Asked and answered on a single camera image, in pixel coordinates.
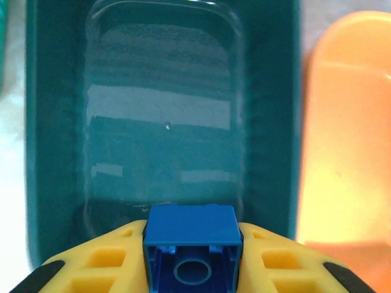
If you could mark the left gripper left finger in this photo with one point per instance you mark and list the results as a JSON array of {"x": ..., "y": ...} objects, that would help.
[{"x": 134, "y": 259}]

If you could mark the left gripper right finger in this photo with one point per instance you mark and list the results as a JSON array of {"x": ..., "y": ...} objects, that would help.
[{"x": 253, "y": 259}]

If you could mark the blue lego brick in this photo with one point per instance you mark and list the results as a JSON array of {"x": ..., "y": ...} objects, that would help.
[{"x": 192, "y": 226}]

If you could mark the dark teal plastic container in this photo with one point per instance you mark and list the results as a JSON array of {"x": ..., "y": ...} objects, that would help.
[{"x": 159, "y": 137}]

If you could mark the orange plastic container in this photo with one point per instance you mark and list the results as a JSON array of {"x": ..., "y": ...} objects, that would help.
[{"x": 345, "y": 152}]

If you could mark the green plastic mesh basket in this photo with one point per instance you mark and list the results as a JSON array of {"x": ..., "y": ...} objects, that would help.
[{"x": 2, "y": 30}]

